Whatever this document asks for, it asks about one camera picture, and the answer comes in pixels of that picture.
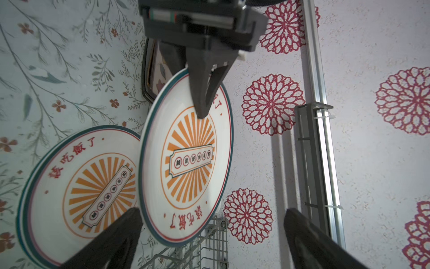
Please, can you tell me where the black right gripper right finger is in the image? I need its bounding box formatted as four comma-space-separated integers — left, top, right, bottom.
284, 208, 366, 269

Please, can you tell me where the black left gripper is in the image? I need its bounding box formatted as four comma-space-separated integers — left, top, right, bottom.
138, 1, 268, 119

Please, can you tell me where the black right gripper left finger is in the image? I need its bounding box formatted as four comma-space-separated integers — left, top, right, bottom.
60, 207, 143, 269

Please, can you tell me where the black square plate glossy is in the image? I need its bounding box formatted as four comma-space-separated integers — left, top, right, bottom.
141, 39, 172, 104

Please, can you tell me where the white round plate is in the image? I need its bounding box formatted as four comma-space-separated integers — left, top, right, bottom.
137, 69, 234, 247
16, 125, 140, 269

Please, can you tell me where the grey wall shelf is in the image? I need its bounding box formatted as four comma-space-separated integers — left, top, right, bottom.
295, 102, 337, 239

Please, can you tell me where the grey wire dish rack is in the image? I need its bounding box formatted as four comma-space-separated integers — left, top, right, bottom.
136, 216, 230, 269

